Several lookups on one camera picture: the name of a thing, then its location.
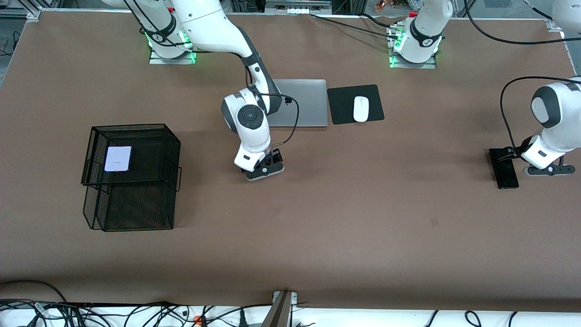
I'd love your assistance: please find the long black smartphone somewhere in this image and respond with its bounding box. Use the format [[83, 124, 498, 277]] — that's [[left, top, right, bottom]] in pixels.
[[488, 148, 520, 189]]

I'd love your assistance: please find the lilac white phone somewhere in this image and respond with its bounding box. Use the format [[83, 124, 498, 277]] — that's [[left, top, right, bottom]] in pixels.
[[104, 146, 133, 173]]

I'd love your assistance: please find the silver closed laptop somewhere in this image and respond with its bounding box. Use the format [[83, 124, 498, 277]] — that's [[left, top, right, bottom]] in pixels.
[[267, 79, 328, 128]]

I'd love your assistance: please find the black mouse pad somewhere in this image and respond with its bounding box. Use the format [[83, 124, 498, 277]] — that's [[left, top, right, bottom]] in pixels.
[[327, 84, 385, 125]]

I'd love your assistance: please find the white computer mouse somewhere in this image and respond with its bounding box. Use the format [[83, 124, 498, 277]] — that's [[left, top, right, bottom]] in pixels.
[[353, 96, 370, 123]]

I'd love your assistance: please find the black mesh two-tier tray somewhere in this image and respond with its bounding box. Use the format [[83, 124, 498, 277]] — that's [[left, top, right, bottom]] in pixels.
[[81, 124, 183, 233]]

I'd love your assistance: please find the grey power strip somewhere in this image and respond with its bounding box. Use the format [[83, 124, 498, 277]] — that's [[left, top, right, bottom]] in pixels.
[[266, 0, 332, 14]]

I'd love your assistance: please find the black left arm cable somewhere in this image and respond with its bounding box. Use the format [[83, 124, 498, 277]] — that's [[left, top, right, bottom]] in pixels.
[[463, 0, 581, 153]]

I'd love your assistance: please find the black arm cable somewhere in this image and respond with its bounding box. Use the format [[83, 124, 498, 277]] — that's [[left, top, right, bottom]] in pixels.
[[463, 0, 581, 153], [129, 0, 300, 148]]

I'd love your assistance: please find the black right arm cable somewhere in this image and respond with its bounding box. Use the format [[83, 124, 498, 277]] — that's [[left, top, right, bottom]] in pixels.
[[129, 0, 300, 148]]

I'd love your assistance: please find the aluminium frame corner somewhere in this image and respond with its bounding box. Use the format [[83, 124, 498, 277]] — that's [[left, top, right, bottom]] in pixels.
[[24, 0, 44, 21], [546, 14, 568, 32]]

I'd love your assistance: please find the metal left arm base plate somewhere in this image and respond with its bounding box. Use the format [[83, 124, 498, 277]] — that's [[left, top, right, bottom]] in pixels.
[[389, 25, 437, 69]]

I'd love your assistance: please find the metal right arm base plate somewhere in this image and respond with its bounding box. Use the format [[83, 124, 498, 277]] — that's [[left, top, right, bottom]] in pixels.
[[149, 45, 197, 65]]

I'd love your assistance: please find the aluminium camera mount post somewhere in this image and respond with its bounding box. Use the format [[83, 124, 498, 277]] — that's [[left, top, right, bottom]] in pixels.
[[261, 291, 298, 327]]

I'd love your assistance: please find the long black table cable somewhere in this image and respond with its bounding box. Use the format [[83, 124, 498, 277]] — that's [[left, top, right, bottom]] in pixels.
[[310, 13, 400, 39]]

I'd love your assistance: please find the short black table cable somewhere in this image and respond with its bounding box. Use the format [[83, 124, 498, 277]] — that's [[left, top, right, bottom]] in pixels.
[[361, 12, 392, 27]]

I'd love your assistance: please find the black arched floor cable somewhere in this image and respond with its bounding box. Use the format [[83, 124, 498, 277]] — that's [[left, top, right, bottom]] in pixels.
[[0, 280, 69, 305]]

